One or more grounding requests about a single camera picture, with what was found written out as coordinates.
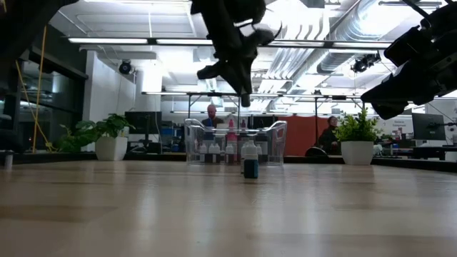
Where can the orange partition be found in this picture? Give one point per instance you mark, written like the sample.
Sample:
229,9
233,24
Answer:
301,132

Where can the person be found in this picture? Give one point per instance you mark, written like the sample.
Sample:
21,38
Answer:
212,114
329,137

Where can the grey-capped vial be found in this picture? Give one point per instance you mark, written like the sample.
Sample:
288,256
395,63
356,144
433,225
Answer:
243,133

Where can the broad-leaf plant in white pot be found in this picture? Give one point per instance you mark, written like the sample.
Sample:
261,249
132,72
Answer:
111,148

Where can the clear plastic bin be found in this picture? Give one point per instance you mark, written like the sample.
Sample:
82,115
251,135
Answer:
278,150

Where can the large black food coloring bottle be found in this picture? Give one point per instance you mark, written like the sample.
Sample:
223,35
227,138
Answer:
263,142

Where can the large pink food coloring bottle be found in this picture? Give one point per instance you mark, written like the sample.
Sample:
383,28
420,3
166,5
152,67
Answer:
232,137

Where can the black computer monitor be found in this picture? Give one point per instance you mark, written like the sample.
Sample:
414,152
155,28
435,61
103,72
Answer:
143,123
428,126

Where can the small blue dropper bottle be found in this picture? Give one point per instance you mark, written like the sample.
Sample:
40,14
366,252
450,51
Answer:
251,169

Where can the fern plant in white pot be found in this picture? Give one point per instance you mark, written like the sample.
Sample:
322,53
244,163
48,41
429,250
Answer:
357,151

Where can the long light bar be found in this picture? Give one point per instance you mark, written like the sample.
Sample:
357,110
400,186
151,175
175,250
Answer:
107,41

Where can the black aluminium frame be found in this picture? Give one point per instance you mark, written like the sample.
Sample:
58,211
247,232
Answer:
160,157

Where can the black dome camera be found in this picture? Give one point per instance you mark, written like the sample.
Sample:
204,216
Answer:
125,68

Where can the small black dropper bottle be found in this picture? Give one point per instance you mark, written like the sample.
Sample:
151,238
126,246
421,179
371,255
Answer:
242,160

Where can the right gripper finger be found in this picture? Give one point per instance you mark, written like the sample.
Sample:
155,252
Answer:
414,78
410,98

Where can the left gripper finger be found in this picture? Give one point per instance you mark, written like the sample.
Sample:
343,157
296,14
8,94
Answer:
232,75
244,78

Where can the small red dropper bottle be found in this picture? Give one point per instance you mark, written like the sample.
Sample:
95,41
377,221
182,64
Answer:
229,154

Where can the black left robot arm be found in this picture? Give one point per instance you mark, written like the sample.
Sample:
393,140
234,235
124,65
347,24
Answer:
21,18

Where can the black mounted camera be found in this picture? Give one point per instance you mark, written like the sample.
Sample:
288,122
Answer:
364,63

